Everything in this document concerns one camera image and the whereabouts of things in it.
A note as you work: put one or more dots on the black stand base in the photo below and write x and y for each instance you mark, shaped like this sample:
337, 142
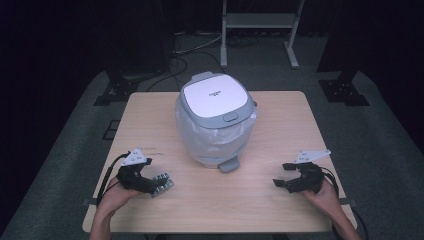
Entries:
116, 91
343, 91

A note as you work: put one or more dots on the person's right hand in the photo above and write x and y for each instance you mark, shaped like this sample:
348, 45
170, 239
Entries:
325, 198

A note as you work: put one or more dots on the clear plastic bin liner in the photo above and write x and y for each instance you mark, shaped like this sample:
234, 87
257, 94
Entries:
206, 140

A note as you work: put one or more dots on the silver pill blister pack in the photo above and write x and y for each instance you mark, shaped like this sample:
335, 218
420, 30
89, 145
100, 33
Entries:
164, 182

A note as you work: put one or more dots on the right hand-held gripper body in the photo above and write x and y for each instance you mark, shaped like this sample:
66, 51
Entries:
311, 178

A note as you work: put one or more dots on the person's left hand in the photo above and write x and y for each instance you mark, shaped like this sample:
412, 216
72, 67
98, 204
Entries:
115, 198

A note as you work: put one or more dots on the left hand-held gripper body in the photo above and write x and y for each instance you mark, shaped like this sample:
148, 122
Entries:
133, 173

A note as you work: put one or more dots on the white metal stand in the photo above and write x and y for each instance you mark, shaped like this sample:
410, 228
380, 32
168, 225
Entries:
260, 20

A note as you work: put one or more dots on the white grey rice cooker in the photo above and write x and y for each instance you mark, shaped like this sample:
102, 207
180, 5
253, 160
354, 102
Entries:
213, 96

